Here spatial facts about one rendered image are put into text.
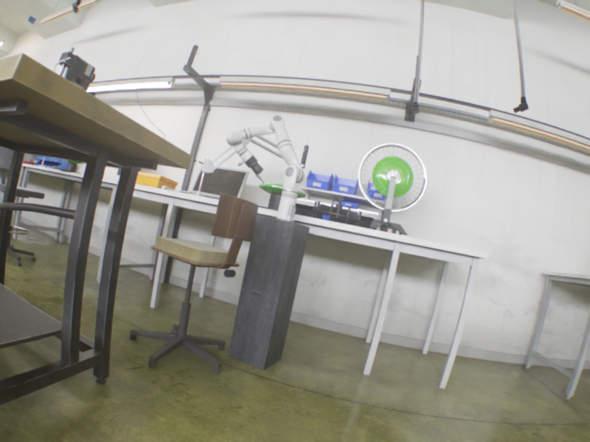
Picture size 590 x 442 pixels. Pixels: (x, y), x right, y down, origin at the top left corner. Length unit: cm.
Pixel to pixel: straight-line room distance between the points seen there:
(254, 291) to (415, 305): 164
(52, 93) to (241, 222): 113
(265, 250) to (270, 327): 42
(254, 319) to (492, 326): 223
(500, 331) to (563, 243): 107
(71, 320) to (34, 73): 80
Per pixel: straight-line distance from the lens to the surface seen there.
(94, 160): 112
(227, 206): 152
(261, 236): 179
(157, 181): 268
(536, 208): 339
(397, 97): 309
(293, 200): 185
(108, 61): 542
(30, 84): 68
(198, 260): 155
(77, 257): 113
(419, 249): 205
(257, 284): 180
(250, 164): 206
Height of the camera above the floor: 77
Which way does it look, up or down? 3 degrees up
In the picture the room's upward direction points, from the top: 12 degrees clockwise
